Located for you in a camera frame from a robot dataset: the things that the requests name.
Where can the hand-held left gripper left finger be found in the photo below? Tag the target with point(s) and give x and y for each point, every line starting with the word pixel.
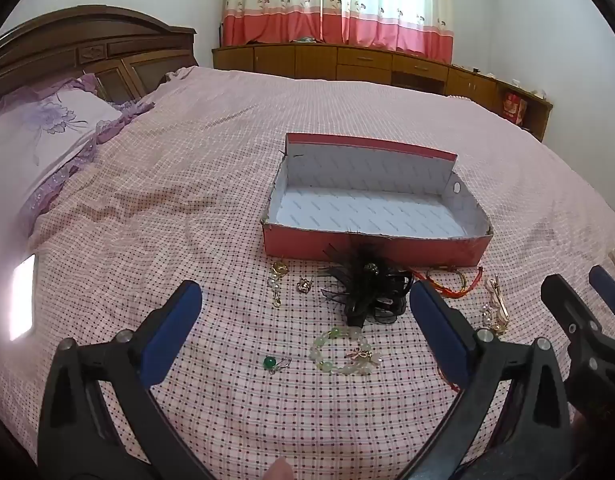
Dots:
pixel 172 335

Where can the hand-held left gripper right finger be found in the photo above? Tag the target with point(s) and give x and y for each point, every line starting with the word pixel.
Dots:
pixel 437 330

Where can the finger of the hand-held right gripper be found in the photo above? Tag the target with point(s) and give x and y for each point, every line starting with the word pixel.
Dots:
pixel 607 285
pixel 562 302

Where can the gold hair clip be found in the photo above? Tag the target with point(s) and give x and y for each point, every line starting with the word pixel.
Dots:
pixel 497 305

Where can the black feather hair accessory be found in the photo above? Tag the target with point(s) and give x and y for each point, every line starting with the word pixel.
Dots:
pixel 365 280

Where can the gold pearl drop earring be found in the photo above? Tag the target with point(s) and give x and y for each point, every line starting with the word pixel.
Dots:
pixel 277 285

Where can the red cardboard box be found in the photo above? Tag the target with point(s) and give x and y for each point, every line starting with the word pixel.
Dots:
pixel 367 210

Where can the person's left hand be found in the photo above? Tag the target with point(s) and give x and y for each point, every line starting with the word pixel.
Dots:
pixel 280 470

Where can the pink checkered blanket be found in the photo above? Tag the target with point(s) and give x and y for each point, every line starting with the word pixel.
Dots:
pixel 187 185

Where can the lit white phone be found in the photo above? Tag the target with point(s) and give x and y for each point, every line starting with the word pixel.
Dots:
pixel 23 300

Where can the red gift box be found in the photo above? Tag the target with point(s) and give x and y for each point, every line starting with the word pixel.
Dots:
pixel 515 107

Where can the purple floral pillow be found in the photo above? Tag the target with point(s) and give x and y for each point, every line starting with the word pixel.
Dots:
pixel 47 125

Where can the long wooden cabinet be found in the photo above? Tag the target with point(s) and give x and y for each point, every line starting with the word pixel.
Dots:
pixel 312 60

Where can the dark wooden headboard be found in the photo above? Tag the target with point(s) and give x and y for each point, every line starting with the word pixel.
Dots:
pixel 87 45

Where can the cream and red curtain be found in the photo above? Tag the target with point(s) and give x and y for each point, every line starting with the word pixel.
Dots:
pixel 337 0

